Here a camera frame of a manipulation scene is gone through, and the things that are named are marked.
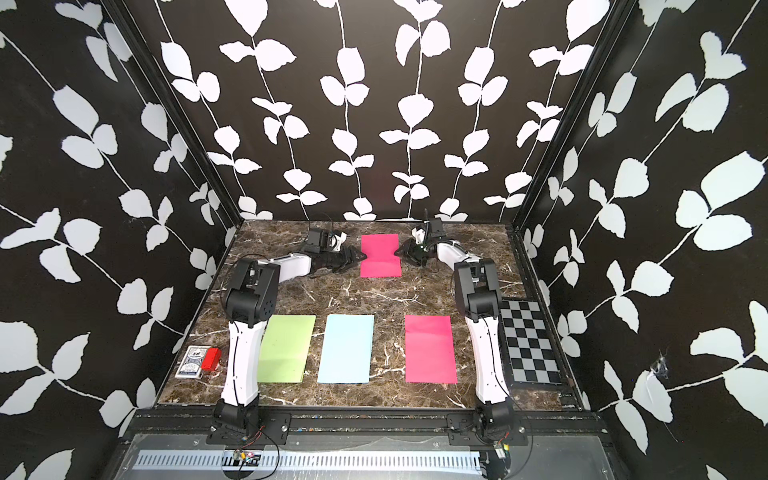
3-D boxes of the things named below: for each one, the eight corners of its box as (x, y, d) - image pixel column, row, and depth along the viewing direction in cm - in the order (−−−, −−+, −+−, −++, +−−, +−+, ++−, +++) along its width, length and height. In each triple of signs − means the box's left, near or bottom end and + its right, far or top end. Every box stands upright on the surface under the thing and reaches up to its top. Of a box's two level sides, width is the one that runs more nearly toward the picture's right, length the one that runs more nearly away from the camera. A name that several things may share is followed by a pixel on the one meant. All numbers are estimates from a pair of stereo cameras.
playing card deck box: (178, 378, 84) (174, 376, 82) (192, 348, 89) (188, 345, 88) (200, 378, 84) (196, 376, 82) (212, 348, 89) (209, 345, 88)
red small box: (204, 370, 85) (199, 367, 83) (212, 350, 89) (208, 347, 87) (216, 370, 85) (212, 367, 83) (223, 350, 89) (219, 347, 87)
